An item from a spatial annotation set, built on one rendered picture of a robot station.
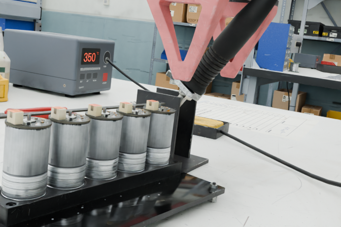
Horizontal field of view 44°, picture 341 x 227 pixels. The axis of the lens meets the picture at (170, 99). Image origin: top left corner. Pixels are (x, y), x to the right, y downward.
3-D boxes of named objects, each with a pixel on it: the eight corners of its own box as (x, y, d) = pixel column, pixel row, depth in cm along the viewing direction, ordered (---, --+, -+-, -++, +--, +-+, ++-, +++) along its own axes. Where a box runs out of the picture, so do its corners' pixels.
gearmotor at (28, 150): (54, 208, 24) (60, 122, 23) (14, 219, 22) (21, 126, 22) (30, 194, 26) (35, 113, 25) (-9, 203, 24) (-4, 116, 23)
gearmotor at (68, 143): (91, 197, 26) (98, 118, 26) (58, 206, 25) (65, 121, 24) (67, 185, 28) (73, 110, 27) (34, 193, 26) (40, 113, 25)
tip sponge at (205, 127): (228, 132, 56) (230, 121, 55) (215, 140, 51) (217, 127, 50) (177, 121, 59) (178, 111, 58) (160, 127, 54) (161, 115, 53)
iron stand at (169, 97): (149, 206, 37) (219, 134, 34) (94, 136, 40) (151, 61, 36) (182, 189, 43) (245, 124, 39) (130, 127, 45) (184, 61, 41)
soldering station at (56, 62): (111, 93, 76) (116, 41, 75) (73, 100, 66) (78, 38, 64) (45, 81, 82) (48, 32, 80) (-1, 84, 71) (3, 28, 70)
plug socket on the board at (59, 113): (69, 119, 25) (70, 108, 25) (57, 120, 24) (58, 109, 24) (61, 116, 25) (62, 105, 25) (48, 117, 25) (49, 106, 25)
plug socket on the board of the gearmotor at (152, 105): (160, 110, 31) (161, 101, 31) (152, 111, 31) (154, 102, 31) (152, 108, 32) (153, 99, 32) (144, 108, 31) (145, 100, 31)
